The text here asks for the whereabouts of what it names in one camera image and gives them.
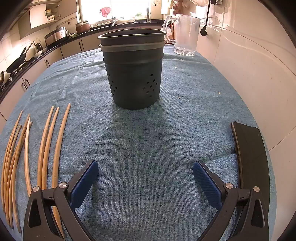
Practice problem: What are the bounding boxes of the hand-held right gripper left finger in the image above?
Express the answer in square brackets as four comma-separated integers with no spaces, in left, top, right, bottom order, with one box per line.
[23,159,99,241]

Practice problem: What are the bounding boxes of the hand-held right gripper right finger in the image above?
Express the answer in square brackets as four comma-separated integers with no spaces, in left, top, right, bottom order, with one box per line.
[193,160,270,241]

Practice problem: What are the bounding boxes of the group of wooden chopsticks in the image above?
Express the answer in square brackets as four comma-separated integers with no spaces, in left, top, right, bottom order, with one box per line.
[1,103,71,239]

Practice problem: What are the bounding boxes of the dark perforated utensil holder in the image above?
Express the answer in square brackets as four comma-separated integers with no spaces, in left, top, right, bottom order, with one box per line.
[97,29,167,110]

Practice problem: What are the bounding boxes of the black smartphone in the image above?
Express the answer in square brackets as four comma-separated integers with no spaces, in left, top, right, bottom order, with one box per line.
[231,121,271,223]

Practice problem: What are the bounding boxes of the blue towel tablecloth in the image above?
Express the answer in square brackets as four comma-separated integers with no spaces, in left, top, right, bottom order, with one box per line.
[0,47,278,241]

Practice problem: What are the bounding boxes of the beige base cabinets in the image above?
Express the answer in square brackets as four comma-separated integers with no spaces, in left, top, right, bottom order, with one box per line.
[0,35,109,122]

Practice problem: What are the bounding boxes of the black wok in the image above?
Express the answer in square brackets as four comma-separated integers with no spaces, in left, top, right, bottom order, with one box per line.
[6,43,33,73]

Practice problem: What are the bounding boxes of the steel kettle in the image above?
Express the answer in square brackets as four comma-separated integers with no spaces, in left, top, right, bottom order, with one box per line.
[33,42,45,55]

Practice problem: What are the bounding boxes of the black kitchen countertop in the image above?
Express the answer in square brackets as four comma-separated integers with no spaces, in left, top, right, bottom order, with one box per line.
[0,20,164,99]

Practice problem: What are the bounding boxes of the clear glass mug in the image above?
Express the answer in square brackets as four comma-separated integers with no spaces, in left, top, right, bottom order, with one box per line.
[164,14,201,57]

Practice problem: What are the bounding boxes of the silver rice cooker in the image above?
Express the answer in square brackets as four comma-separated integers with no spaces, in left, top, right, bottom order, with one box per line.
[45,27,68,45]

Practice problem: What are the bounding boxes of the brown clay pot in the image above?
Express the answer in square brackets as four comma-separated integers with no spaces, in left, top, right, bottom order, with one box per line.
[75,20,91,34]

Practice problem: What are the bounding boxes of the kitchen window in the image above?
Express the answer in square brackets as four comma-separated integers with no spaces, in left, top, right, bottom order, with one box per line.
[80,0,167,22]

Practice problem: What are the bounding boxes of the black power cable with plug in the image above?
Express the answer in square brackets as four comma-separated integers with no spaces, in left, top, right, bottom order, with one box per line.
[199,0,212,37]

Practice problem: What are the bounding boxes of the open-shelf wall cabinet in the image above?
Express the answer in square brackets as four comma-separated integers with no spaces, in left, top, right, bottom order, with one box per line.
[17,0,78,40]

